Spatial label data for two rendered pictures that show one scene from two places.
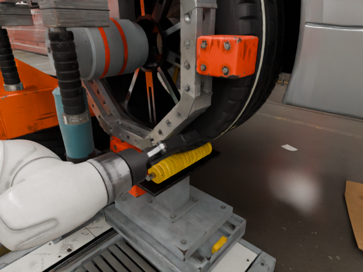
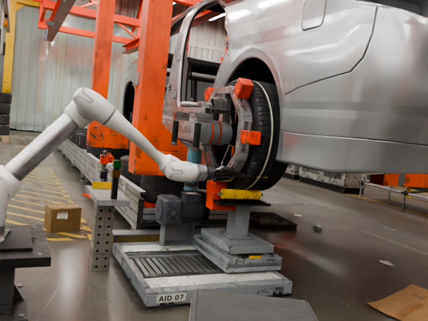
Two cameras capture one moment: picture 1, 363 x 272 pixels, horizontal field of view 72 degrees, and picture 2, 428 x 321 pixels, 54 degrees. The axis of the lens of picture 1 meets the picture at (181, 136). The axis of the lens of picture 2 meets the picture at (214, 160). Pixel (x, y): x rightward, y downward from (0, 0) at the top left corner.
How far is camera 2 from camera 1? 1.78 m
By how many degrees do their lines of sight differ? 29
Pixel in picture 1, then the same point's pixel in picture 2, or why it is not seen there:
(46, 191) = (182, 164)
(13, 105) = not seen: hidden behind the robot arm
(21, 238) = (173, 172)
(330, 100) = (285, 157)
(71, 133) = not seen: hidden behind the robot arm
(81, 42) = (204, 128)
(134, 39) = (225, 130)
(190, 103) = (237, 153)
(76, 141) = not seen: hidden behind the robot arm
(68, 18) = (200, 120)
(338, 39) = (286, 135)
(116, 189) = (201, 173)
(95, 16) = (208, 120)
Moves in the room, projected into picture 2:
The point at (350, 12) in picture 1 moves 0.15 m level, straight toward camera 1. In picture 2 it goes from (288, 127) to (266, 124)
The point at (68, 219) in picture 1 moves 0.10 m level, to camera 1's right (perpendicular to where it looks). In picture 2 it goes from (185, 173) to (203, 176)
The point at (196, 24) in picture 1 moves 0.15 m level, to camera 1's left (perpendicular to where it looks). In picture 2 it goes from (241, 125) to (215, 123)
